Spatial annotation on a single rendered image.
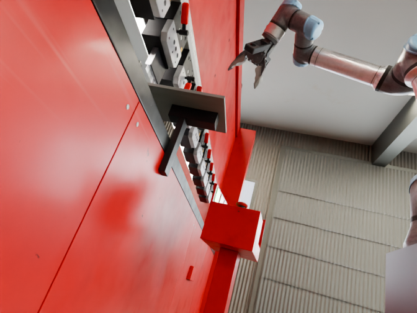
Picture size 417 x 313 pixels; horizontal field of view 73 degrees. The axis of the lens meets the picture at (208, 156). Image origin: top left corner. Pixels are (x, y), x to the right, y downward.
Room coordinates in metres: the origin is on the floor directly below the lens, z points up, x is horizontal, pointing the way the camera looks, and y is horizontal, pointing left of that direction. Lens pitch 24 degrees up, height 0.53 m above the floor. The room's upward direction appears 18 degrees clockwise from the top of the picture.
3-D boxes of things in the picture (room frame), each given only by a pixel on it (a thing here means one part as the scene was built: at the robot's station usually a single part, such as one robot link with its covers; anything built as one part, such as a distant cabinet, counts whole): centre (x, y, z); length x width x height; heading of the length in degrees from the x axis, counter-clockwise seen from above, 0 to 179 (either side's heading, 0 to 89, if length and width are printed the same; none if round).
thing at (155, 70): (0.77, 0.26, 1.13); 0.10 x 0.02 x 0.10; 168
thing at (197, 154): (1.53, 0.09, 1.26); 0.15 x 0.09 x 0.17; 168
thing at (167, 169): (0.73, 0.08, 0.88); 0.14 x 0.04 x 0.22; 78
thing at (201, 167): (1.72, 0.05, 1.26); 0.15 x 0.09 x 0.17; 168
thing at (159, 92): (0.74, 0.12, 1.00); 0.26 x 0.18 x 0.01; 78
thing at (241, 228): (0.93, -0.16, 0.75); 0.20 x 0.16 x 0.18; 159
